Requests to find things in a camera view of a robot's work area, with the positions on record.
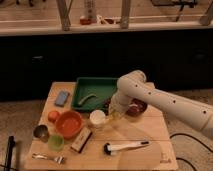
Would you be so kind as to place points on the green cup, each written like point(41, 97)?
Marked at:
point(56, 142)

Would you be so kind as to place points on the red object on shelf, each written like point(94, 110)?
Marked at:
point(84, 21)

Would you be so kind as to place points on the metal fork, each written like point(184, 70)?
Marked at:
point(59, 160)

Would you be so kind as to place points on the red bowl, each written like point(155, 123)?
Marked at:
point(69, 124)

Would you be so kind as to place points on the yellow banana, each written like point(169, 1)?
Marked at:
point(109, 121)

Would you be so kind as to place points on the orange fruit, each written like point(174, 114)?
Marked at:
point(53, 115)

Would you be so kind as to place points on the black pole stand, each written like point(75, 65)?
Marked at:
point(9, 152)

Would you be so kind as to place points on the dark grape bunch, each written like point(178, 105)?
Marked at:
point(107, 103)

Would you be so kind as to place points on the green chili pepper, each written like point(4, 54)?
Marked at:
point(84, 99)

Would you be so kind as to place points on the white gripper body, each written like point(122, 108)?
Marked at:
point(120, 99)

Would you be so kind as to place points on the blue sponge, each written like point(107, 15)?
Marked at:
point(61, 98)

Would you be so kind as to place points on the metal cup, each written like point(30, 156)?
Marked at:
point(41, 132)

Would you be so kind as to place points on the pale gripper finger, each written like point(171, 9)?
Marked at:
point(111, 112)
point(122, 112)

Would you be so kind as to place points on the white cup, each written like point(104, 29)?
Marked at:
point(97, 118)

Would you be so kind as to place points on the white handled brush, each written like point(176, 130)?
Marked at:
point(109, 148)

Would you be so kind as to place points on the wooden eraser block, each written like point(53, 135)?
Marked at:
point(81, 140)

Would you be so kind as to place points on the dark brown bowl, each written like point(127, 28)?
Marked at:
point(136, 108)

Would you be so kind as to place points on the green plastic tray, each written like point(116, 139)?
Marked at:
point(92, 93)

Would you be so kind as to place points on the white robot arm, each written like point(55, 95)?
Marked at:
point(197, 115)

